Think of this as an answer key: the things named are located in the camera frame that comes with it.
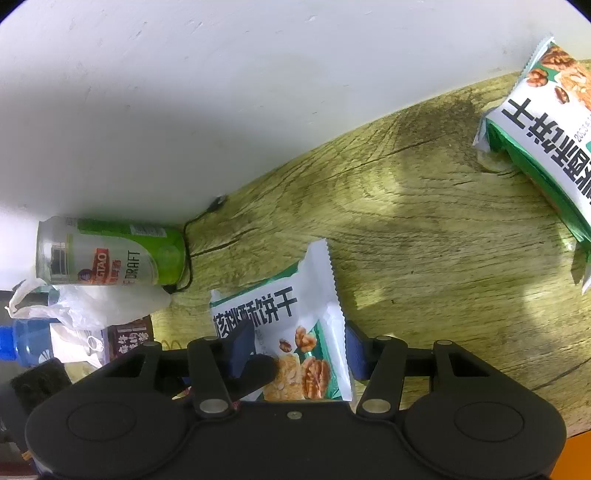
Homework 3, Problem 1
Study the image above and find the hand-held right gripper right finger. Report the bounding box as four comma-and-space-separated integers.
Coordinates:
344, 320, 488, 418

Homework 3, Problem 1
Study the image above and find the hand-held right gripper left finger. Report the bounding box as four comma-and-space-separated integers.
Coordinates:
104, 318, 257, 418

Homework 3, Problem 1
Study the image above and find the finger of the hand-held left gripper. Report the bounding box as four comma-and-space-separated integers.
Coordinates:
228, 353, 280, 402

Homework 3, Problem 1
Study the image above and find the green walnut cookie packet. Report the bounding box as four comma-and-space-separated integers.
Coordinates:
210, 237, 356, 402
471, 36, 591, 296

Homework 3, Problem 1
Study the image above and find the green wood-grain desktop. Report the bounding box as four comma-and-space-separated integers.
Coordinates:
65, 69, 591, 437

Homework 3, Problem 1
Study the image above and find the blue water bottle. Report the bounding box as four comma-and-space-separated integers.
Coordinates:
0, 318, 58, 367

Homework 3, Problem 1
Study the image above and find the white plastic bag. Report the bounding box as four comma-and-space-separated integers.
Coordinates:
4, 277, 172, 370

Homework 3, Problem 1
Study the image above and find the green and white beer can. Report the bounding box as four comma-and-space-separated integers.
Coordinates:
36, 216, 188, 288

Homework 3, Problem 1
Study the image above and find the black cable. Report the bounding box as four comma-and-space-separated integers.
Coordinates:
161, 195, 228, 294

